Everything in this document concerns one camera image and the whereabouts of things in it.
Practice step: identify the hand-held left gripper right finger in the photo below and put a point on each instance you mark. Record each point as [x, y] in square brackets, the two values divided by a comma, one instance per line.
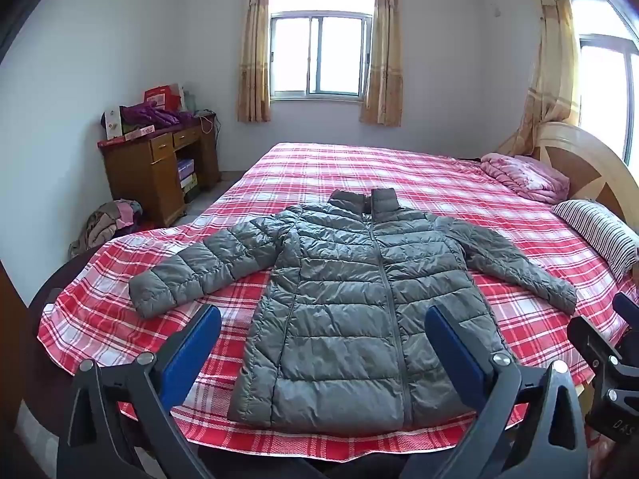
[454, 349]

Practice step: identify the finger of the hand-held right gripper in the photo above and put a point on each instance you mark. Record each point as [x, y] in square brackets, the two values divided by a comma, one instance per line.
[591, 344]
[628, 305]

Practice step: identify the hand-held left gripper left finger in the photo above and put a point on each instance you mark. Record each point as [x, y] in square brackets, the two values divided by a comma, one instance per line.
[192, 344]

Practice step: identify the grey puffer jacket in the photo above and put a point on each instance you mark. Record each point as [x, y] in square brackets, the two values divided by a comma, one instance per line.
[349, 309]

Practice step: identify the pile of clothes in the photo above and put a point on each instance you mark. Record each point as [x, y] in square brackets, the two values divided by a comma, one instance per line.
[105, 224]

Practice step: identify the striped pillow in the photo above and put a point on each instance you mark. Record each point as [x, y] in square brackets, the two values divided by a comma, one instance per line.
[599, 232]

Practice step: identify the wooden bed headboard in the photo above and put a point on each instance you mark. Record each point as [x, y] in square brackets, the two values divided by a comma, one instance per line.
[579, 154]

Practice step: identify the pink folded quilt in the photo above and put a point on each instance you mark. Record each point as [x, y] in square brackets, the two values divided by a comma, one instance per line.
[529, 177]

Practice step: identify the blue box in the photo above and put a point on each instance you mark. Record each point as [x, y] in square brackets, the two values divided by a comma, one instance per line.
[185, 169]

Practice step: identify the wooden desk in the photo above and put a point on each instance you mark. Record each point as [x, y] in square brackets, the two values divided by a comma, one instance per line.
[145, 174]

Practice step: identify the red plaid bed sheet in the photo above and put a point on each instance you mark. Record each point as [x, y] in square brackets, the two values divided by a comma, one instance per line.
[399, 174]

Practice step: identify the flat red box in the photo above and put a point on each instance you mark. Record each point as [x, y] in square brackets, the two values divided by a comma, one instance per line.
[127, 137]

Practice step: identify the sliding glass window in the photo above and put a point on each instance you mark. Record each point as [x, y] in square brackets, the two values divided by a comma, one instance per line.
[319, 50]
[609, 75]

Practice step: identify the purple garment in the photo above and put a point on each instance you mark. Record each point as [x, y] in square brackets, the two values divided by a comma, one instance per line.
[154, 115]

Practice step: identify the white printed box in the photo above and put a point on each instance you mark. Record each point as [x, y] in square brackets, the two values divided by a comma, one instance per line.
[112, 123]

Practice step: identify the yellow patterned curtain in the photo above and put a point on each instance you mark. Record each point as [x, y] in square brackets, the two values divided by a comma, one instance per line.
[551, 70]
[382, 50]
[254, 50]

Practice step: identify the red cardboard box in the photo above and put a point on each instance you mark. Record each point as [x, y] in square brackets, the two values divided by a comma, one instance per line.
[162, 96]

